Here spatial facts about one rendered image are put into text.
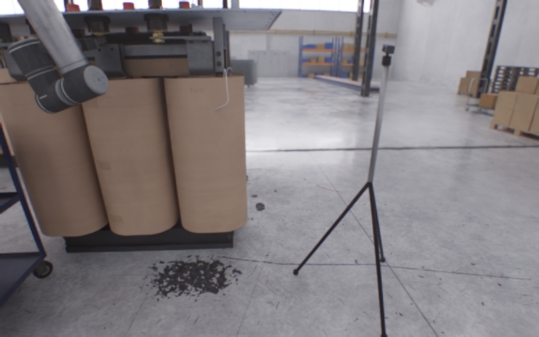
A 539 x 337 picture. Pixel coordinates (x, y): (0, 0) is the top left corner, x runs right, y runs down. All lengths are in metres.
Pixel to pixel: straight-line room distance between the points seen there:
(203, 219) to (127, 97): 0.77
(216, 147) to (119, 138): 0.49
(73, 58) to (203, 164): 0.74
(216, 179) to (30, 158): 0.99
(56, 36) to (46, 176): 0.89
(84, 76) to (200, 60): 0.54
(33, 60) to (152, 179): 0.76
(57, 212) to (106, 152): 0.50
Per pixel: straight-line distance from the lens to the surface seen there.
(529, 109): 6.46
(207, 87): 1.40
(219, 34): 1.50
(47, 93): 1.28
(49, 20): 1.18
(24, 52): 1.28
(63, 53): 1.17
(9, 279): 1.96
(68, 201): 1.86
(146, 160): 1.58
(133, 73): 1.62
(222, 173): 1.50
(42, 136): 1.76
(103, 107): 1.56
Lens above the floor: 1.15
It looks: 21 degrees down
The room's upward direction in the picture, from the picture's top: straight up
